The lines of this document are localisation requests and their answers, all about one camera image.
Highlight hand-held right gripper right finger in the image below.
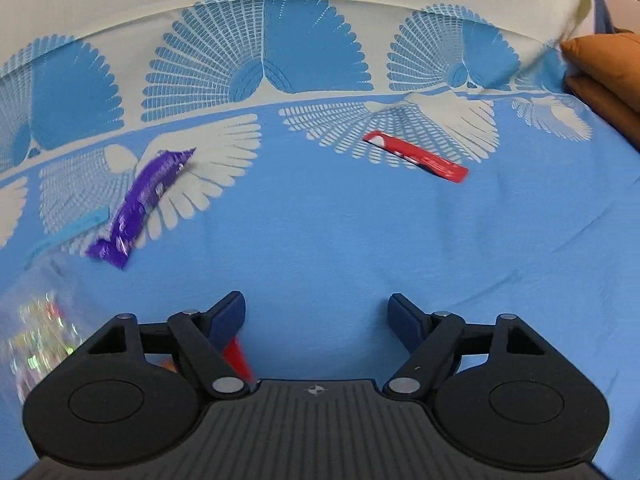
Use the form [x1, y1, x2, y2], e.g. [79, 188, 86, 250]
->
[382, 294, 557, 401]

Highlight blue and white printed blanket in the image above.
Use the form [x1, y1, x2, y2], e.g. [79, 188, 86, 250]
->
[0, 0, 640, 480]

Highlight clear bag of candies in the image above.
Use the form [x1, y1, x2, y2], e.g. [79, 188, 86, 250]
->
[0, 254, 87, 407]

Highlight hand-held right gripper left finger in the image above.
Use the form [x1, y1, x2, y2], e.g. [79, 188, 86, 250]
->
[75, 291, 253, 401]

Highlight purple chocolate bar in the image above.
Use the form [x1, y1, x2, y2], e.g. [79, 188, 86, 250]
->
[84, 147, 197, 271]

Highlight orange cushion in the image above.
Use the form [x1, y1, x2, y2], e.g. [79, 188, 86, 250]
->
[559, 32, 640, 154]

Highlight red snack packet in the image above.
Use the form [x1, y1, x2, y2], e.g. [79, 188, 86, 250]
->
[222, 335, 256, 384]

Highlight red stick sachet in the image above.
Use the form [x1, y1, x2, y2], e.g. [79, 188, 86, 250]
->
[362, 130, 470, 185]

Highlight light blue stick packet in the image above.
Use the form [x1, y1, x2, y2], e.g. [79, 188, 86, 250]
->
[22, 205, 111, 266]

